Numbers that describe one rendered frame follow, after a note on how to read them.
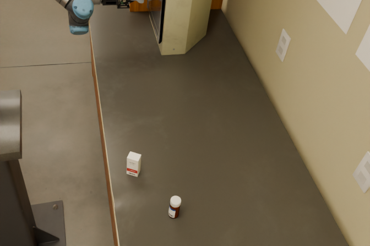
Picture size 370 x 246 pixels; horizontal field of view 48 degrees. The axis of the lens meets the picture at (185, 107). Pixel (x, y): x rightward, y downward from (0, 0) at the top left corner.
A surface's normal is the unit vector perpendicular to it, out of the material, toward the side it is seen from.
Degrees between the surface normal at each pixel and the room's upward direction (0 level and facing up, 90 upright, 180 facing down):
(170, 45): 90
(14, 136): 0
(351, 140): 90
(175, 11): 90
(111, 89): 0
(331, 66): 90
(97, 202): 0
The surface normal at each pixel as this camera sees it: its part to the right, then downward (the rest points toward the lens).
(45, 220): 0.11, -0.71
